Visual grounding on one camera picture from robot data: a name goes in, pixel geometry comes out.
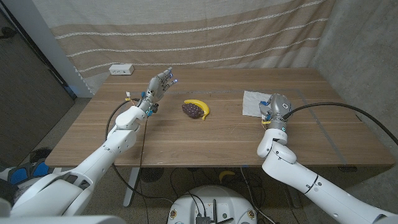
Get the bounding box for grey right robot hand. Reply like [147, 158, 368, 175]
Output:
[259, 93, 293, 131]

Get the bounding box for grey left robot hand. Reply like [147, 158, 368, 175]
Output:
[138, 67, 178, 118]

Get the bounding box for white cloth napkin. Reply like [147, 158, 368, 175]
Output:
[242, 90, 274, 118]

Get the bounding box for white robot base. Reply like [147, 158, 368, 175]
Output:
[167, 185, 258, 224]

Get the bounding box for purple toy grapes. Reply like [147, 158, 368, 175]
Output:
[182, 103, 205, 119]

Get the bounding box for yellow banana on floor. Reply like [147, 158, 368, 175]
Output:
[218, 170, 236, 184]

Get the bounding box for white power strip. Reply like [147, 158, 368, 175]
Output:
[108, 63, 135, 76]

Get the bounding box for beige striped curtain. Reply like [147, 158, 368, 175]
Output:
[30, 0, 338, 95]

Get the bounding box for black round floor fan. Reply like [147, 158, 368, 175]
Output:
[139, 167, 165, 183]

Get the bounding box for white table leg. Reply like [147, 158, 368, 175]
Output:
[123, 167, 141, 208]
[284, 183, 302, 208]

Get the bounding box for white robot torso edge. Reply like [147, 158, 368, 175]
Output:
[0, 215, 127, 224]

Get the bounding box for blue and black shoe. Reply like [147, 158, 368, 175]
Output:
[7, 158, 50, 187]

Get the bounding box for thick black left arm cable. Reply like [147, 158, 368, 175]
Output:
[104, 98, 175, 203]

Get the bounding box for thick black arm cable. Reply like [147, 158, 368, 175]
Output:
[104, 98, 175, 203]
[282, 101, 398, 146]

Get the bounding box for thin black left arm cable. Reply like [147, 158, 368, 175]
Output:
[138, 116, 150, 224]

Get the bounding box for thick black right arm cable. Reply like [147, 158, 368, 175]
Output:
[282, 101, 398, 146]

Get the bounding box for white door frame post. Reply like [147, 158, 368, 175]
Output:
[1, 0, 94, 99]

